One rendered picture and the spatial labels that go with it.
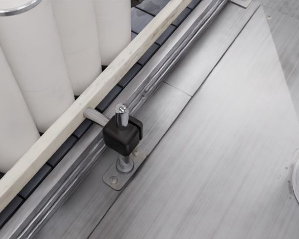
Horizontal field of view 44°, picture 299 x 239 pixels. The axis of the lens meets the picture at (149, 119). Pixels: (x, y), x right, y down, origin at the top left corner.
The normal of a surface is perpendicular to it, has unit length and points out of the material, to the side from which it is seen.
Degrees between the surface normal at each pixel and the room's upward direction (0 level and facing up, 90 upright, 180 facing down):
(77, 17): 90
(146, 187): 0
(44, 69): 90
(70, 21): 90
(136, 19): 0
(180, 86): 0
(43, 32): 90
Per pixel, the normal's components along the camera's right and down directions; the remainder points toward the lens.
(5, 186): 0.04, -0.53
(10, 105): 0.89, 0.39
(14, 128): 0.75, 0.58
